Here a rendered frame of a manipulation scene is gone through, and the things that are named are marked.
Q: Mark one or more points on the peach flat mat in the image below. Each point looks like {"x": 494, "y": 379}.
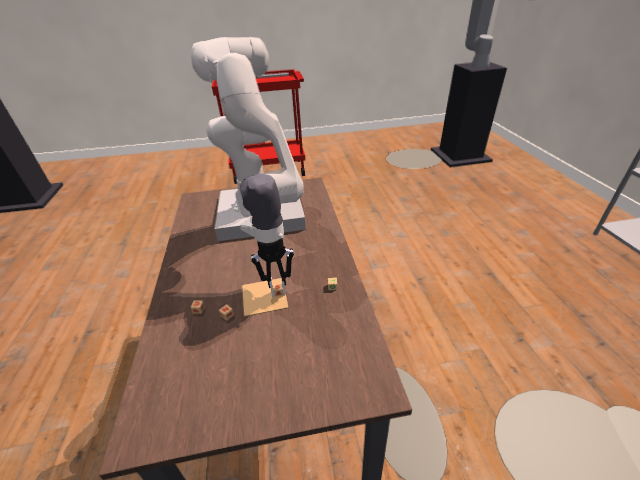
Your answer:
{"x": 257, "y": 299}

